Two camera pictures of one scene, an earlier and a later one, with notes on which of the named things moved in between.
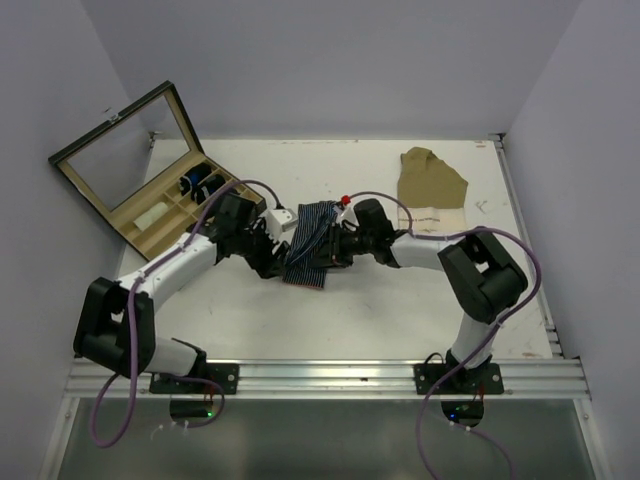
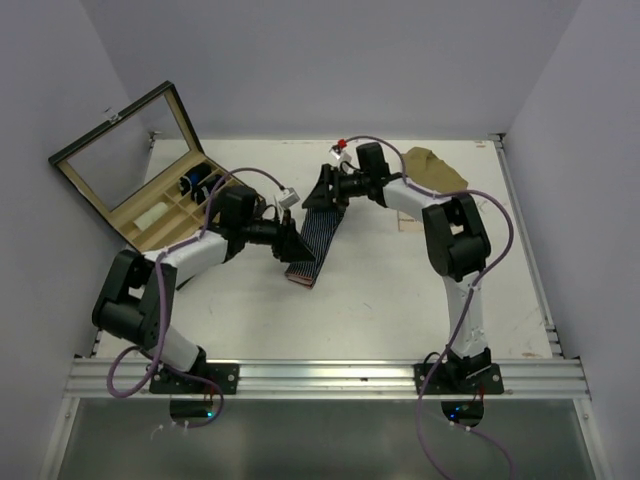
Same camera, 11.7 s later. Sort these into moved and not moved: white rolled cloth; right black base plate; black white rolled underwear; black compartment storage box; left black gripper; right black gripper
Moved: right black gripper; left black gripper
Not moved: black white rolled underwear; right black base plate; black compartment storage box; white rolled cloth
